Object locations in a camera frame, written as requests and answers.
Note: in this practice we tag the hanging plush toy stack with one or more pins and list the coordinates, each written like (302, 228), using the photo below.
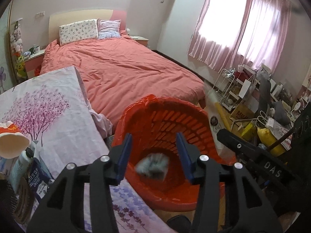
(16, 46)

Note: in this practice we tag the pink white nightstand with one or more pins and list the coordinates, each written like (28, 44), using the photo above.
(34, 63)

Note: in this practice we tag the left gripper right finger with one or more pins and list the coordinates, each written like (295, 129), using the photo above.
(247, 208)

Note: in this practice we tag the pink window curtain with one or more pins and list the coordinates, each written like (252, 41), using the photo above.
(229, 33)

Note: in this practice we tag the pink striped pillow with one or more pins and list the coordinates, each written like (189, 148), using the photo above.
(108, 29)

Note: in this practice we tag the white floral pillow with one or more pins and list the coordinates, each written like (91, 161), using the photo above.
(78, 31)

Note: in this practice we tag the red plastic laundry basket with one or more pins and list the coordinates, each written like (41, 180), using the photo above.
(153, 123)

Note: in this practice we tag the white yellow box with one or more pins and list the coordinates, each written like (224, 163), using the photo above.
(215, 121)

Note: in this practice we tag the light blue tube bottle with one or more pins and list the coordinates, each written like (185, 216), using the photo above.
(20, 168)

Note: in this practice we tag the far side nightstand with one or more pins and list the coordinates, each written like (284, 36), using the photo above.
(141, 40)

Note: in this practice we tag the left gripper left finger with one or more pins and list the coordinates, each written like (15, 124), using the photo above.
(61, 209)

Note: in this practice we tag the cluttered desk shelf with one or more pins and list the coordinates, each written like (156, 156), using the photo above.
(272, 125)

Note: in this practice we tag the red white paper cup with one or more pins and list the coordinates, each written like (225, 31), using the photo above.
(12, 140)

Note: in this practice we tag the grey smiley face sock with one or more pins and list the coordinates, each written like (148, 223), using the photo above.
(154, 166)

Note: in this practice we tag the white wire rack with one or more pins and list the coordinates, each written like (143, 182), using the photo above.
(223, 83)

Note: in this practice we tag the salmon pink bed duvet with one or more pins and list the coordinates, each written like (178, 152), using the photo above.
(117, 72)

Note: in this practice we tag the floral purple table cloth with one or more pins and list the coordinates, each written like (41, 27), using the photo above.
(54, 110)

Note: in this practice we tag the floral sliding wardrobe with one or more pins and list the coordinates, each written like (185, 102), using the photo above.
(8, 79)

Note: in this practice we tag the beige pink headboard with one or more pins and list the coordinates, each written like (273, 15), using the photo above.
(56, 20)

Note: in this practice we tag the blue snack packet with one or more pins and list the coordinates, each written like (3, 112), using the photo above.
(39, 179)

